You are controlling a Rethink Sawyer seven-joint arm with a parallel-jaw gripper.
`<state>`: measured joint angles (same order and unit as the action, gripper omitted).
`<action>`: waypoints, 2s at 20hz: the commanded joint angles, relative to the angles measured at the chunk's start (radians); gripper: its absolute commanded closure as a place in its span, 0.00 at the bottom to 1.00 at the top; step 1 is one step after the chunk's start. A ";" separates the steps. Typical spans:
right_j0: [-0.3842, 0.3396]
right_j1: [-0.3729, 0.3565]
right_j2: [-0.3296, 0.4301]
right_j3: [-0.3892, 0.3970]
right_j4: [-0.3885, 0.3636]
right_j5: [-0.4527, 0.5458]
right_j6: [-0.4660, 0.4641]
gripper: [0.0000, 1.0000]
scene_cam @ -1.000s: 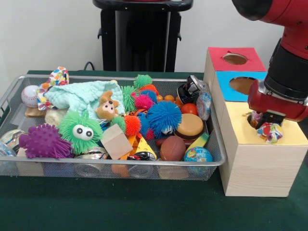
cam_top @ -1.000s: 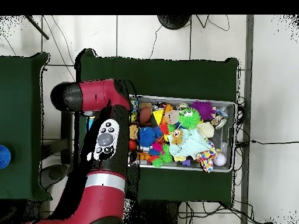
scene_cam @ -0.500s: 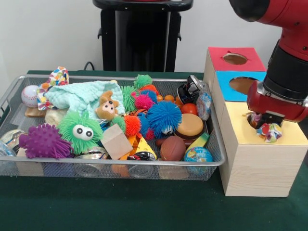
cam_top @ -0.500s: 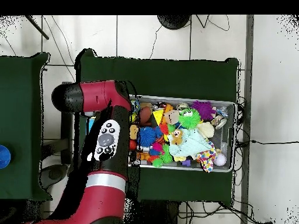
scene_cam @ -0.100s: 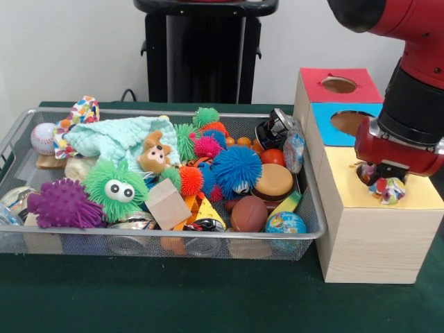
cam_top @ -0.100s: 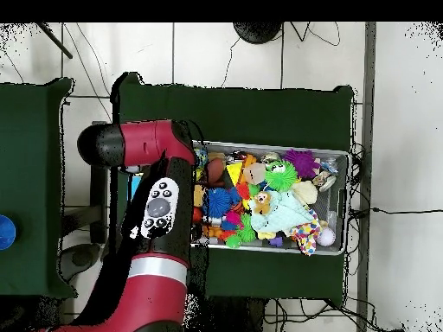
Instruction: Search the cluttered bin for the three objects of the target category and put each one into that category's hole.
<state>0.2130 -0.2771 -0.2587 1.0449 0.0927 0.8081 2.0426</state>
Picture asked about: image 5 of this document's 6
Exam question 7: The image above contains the toy hamburger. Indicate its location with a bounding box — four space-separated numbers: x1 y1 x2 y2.
250 162 295 204

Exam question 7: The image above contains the clear plastic bottle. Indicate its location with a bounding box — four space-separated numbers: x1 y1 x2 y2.
282 126 306 174

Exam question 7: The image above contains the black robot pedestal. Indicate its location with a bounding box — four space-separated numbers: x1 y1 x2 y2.
133 0 280 104

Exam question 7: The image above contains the white baseball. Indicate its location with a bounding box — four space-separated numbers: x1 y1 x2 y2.
30 123 56 155

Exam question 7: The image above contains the purple spiky rubber toy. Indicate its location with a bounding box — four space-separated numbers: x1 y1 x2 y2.
26 178 105 230

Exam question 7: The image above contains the dark green tablecloth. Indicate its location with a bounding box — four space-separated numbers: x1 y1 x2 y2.
0 100 444 333

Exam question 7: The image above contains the black and red soda can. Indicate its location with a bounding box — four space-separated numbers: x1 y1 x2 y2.
255 107 298 150

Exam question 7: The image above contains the small orange ball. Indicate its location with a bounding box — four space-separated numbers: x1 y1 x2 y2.
260 148 286 167

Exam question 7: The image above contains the wooden box with three holes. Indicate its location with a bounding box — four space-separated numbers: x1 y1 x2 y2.
292 67 444 284

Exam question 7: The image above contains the shallow clear mesh bin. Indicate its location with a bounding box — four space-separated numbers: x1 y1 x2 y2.
0 107 327 261

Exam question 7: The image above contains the small brown football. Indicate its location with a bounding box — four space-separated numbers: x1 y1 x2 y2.
230 196 268 232

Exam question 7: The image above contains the doll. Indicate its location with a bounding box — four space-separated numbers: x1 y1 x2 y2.
137 130 173 174

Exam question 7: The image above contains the small globe ball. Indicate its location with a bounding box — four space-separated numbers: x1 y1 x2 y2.
264 211 308 234

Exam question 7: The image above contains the green spiky toy with eyes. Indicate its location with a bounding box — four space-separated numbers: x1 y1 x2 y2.
83 160 149 223

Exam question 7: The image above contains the plain wooden block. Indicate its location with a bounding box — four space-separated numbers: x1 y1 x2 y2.
144 178 193 231

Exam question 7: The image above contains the colourful spotted cloth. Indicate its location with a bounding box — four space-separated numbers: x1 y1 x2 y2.
356 162 407 206
53 95 101 160

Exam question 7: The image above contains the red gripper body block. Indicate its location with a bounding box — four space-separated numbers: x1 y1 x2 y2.
354 116 444 178

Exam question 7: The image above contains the mint green knitted cloth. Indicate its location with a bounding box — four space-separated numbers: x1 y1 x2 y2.
64 116 181 171

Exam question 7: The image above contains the blue spiky rubber ball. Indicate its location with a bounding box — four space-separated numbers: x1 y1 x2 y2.
211 145 264 200

